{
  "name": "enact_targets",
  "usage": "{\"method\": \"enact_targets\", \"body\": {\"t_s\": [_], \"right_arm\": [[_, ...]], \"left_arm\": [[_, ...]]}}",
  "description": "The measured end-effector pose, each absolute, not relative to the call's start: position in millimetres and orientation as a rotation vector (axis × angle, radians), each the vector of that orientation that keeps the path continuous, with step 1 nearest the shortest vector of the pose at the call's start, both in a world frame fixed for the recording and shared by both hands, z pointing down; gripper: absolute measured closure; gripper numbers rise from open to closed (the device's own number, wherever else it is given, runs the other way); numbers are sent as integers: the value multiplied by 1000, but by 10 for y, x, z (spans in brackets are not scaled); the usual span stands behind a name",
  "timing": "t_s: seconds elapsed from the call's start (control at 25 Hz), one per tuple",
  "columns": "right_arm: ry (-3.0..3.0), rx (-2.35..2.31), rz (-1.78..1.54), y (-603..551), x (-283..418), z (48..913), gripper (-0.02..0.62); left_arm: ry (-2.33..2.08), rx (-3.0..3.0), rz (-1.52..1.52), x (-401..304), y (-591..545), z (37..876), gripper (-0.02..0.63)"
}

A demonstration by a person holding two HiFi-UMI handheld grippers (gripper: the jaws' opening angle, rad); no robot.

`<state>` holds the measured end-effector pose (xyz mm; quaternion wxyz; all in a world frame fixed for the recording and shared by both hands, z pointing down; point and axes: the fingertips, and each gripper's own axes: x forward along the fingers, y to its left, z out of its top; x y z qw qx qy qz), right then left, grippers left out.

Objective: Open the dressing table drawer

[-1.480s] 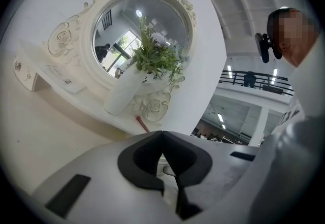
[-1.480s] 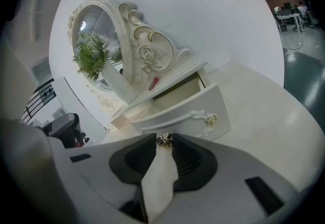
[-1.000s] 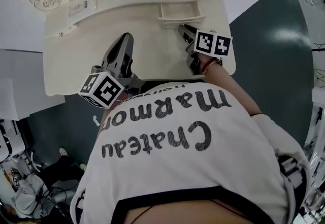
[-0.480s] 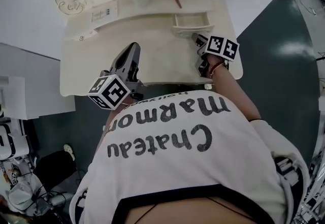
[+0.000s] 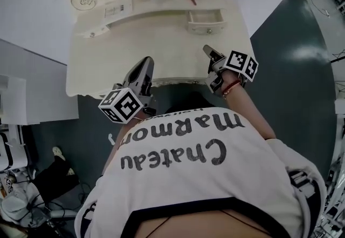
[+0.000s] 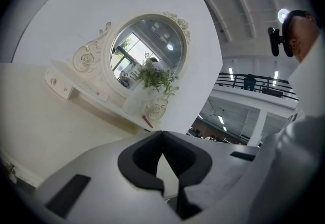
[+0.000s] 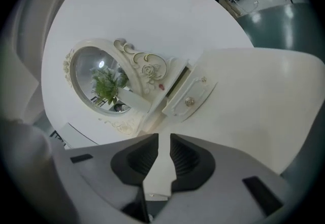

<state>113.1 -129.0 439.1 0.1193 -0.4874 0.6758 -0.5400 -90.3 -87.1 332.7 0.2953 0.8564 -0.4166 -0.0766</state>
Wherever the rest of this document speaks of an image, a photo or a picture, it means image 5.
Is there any cream ornate dressing table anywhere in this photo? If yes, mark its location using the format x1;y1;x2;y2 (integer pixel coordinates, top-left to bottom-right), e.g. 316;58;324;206
50;0;256;99

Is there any person's right forearm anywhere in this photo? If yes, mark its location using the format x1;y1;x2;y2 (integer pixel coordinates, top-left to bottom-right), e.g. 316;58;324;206
225;83;277;140

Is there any person's white printed shirt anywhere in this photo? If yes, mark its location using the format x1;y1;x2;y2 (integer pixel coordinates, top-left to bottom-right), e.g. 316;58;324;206
74;107;327;238

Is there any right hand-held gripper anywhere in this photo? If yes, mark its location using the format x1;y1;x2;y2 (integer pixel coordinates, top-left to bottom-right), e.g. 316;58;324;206
203;45;259;94

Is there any red string bracelet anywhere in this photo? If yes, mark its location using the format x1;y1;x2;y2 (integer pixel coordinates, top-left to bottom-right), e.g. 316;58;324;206
222;80;242;100

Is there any person's left forearm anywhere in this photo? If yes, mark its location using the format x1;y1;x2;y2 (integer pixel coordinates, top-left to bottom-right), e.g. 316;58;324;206
102;120;141;175

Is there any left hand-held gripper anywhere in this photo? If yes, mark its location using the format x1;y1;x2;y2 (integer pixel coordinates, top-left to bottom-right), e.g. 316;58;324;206
98;57;157;125

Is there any cream small drawer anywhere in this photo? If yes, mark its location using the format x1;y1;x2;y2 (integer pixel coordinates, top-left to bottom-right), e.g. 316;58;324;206
187;9;229;36
78;25;111;39

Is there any white black equipment case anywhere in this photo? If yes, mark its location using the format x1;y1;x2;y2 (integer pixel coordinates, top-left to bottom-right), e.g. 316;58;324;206
0;123;30;172

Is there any white paper label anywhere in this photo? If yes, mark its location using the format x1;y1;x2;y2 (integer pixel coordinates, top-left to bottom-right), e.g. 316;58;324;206
104;2;127;18

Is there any person's right hand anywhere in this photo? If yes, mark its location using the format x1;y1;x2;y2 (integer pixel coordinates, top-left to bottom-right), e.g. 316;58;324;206
221;70;240;90

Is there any white storage shelf rack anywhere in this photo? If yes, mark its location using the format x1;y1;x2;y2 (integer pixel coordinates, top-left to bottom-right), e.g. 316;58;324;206
322;96;345;238

